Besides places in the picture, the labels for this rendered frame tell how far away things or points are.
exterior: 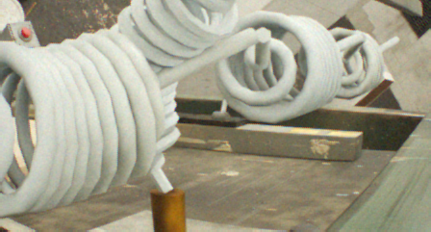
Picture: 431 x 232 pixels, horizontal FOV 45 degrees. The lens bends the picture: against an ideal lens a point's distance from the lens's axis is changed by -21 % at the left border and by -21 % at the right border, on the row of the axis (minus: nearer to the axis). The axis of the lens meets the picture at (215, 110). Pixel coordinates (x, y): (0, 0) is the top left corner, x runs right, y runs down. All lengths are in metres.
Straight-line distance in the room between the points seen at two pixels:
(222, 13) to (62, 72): 0.09
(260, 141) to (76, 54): 0.83
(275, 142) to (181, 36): 0.79
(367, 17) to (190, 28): 9.14
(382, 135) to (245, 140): 0.31
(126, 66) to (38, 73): 0.05
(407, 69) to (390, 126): 7.86
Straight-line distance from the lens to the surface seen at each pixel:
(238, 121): 1.06
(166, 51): 0.25
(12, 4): 2.83
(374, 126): 1.21
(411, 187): 0.43
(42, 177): 0.18
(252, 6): 3.38
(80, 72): 0.21
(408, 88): 9.04
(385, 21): 9.26
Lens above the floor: 1.96
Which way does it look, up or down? 28 degrees down
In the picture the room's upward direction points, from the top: 51 degrees clockwise
